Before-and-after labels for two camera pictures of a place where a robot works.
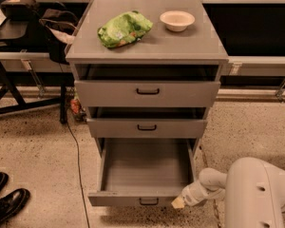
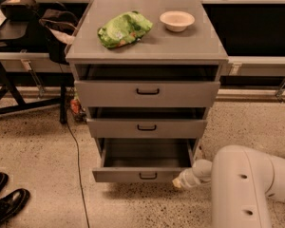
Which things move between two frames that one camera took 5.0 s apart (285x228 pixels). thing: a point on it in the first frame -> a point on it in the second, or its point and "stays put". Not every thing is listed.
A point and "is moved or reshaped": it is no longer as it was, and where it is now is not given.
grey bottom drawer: [143, 171] is moved or reshaped
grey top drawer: [147, 85] stays put
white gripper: [190, 196] -> [189, 177]
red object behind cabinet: [75, 106] stays put
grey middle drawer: [147, 122] stays put
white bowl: [177, 20] stays put
